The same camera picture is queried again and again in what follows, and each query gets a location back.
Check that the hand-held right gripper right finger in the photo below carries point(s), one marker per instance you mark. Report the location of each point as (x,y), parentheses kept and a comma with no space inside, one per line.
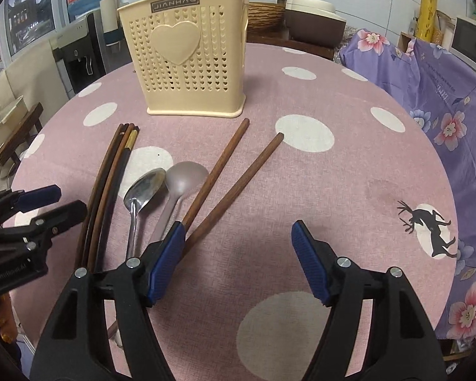
(309,266)

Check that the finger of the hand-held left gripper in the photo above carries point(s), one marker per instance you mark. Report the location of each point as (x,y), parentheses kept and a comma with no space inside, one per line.
(59,218)
(39,197)

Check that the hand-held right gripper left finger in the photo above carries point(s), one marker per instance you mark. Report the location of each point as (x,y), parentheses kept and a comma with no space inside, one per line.
(164,258)

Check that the thin brown chopstick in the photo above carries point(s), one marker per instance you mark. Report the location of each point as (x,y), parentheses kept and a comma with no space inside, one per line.
(103,166)
(114,166)

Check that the shiny metal spoon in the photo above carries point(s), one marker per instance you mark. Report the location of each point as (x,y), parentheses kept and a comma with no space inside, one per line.
(144,190)

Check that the thin dark chopstick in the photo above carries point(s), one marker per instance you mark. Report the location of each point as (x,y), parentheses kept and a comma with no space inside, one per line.
(108,166)

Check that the black gold-banded chopstick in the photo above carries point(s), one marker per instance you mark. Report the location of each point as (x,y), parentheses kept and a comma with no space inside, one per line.
(119,166)

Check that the matte grey spoon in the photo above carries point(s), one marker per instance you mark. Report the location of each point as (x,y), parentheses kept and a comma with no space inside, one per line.
(186,178)

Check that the thick brown wooden chopstick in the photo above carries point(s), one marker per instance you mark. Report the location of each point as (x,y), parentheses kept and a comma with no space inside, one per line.
(218,170)
(242,190)

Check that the cream plastic utensil holder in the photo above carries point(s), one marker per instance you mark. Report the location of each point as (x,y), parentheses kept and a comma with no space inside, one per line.
(190,87)

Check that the wooden stool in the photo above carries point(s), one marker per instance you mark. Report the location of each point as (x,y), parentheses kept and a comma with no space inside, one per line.
(23,121)

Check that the pink polka dot tablecloth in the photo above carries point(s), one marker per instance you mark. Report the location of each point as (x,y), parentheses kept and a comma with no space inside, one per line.
(261,190)

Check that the beige cloth cover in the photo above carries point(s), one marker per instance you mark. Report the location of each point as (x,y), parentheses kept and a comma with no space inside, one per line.
(20,75)

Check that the water dispenser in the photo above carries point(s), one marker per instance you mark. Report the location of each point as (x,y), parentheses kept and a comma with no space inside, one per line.
(77,55)

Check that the window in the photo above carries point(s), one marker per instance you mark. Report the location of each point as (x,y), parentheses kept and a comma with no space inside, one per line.
(27,4)

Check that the stack of paper cups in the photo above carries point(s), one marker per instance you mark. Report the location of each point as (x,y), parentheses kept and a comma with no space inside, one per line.
(110,16)

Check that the purple floral cloth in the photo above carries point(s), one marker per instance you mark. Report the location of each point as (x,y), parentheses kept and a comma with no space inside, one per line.
(440,99)

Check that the dark wooden table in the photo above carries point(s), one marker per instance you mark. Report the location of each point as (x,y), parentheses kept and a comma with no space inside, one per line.
(301,49)

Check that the small wooden box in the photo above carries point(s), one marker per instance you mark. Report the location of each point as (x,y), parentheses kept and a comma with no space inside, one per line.
(404,43)

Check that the brown and white rice cooker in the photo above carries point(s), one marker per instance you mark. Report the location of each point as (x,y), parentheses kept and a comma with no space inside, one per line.
(313,24)

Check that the woven brown basin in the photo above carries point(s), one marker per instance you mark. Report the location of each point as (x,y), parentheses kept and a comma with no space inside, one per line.
(263,16)

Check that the white microwave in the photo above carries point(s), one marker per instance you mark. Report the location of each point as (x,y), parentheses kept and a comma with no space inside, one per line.
(472,39)

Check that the yellow roll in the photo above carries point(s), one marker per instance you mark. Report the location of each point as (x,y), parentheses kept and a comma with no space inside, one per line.
(427,12)

